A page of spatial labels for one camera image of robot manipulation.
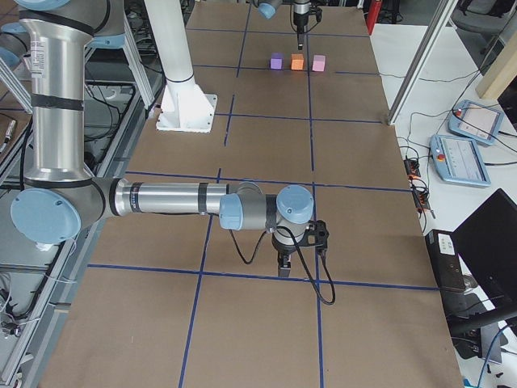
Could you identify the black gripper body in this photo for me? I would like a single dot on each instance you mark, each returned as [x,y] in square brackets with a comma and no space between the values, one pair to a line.
[300,17]

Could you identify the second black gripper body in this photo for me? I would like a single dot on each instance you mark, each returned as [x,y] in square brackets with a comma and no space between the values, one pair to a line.
[283,253]

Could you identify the orange foam cube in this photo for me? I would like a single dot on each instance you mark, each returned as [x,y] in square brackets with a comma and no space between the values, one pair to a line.
[297,62]

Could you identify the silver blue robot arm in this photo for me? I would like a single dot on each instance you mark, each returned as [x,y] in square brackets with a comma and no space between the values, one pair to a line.
[300,11]

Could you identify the pink foam cube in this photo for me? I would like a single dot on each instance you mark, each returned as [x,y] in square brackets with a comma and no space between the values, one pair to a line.
[319,63]

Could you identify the purple foam cube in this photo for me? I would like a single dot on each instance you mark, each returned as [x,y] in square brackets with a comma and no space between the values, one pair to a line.
[276,61]

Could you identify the brown paper table cover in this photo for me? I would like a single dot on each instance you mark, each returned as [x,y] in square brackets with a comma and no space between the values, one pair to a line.
[175,301]

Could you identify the black power strip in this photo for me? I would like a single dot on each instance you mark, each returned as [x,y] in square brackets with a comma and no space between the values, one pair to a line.
[412,168]

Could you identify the far blue teach pendant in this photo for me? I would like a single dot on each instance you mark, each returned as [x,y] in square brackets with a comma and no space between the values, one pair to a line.
[475,121]

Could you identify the blue teach pendant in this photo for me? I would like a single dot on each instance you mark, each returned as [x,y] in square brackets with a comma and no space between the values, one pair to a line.
[475,121]
[458,160]

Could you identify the black laptop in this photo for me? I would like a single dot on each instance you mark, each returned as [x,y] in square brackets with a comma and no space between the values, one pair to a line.
[486,243]

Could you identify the near blue teach pendant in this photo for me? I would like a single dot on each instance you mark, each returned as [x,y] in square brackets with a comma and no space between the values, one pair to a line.
[458,160]

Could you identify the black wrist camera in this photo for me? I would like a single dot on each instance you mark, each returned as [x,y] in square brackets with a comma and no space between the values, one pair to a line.
[316,235]
[316,11]

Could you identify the aluminium frame post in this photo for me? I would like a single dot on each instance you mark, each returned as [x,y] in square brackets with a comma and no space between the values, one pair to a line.
[438,22]

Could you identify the aluminium side frame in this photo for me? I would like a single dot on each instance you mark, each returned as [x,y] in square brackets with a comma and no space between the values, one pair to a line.
[61,199]

